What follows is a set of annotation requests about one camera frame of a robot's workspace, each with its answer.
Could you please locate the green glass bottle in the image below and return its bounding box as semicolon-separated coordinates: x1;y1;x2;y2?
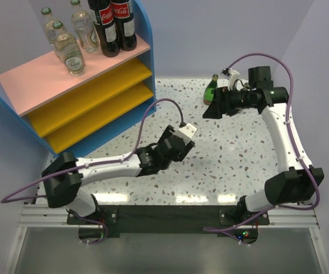
203;74;219;105

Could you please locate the blue shelf with coloured boards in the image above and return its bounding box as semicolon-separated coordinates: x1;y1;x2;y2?
0;1;156;157

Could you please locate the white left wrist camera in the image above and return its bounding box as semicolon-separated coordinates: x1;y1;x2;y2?
174;123;198;145

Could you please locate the clear soda bottle shelved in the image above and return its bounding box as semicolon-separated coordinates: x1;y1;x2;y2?
70;0;99;53

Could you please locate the cola bottle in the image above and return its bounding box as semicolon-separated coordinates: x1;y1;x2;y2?
110;0;137;51
87;0;120;57

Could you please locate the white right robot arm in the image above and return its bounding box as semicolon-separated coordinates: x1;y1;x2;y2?
203;66;324;224

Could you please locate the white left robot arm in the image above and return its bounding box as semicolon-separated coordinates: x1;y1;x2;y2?
42;123;198;224

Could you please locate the clear soda bottle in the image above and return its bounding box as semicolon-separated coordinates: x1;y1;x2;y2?
41;7;59;58
52;21;86;75

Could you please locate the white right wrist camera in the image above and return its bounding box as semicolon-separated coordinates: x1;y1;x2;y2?
222;68;240;90

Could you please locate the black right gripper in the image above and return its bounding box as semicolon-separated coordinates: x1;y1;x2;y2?
203;86;256;119

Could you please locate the aluminium rail frame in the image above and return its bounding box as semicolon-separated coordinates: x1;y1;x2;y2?
5;204;329;273

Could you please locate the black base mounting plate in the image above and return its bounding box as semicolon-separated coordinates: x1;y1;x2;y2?
67;205;270;243

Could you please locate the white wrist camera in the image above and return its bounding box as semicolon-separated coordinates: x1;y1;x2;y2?
174;123;198;145
222;68;240;90

